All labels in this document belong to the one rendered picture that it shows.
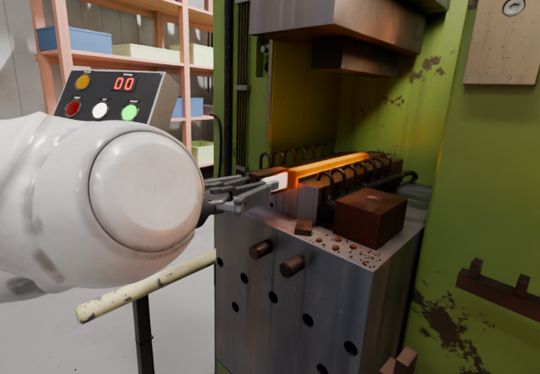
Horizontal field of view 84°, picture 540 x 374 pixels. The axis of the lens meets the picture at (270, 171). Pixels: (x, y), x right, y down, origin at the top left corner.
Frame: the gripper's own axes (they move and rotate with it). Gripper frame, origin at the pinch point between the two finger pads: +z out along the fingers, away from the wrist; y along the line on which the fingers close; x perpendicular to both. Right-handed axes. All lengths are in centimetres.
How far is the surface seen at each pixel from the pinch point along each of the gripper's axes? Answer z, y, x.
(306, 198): 5.1, 4.9, -3.1
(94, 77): -9, -63, 18
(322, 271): -0.9, 13.6, -12.2
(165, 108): 2.1, -42.3, 10.7
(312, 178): 9.4, 2.9, -0.5
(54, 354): -24, -103, -99
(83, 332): -12, -108, -99
